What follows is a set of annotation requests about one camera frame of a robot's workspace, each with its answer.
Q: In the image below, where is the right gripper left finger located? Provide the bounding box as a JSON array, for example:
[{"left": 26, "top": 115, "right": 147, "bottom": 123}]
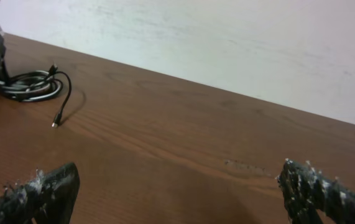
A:
[{"left": 0, "top": 162, "right": 80, "bottom": 224}]

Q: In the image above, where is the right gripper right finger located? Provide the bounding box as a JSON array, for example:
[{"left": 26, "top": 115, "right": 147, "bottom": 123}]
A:
[{"left": 276, "top": 159, "right": 355, "bottom": 224}]

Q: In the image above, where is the black usb cable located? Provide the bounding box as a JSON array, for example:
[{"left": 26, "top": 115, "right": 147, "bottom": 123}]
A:
[{"left": 0, "top": 63, "right": 73, "bottom": 129}]

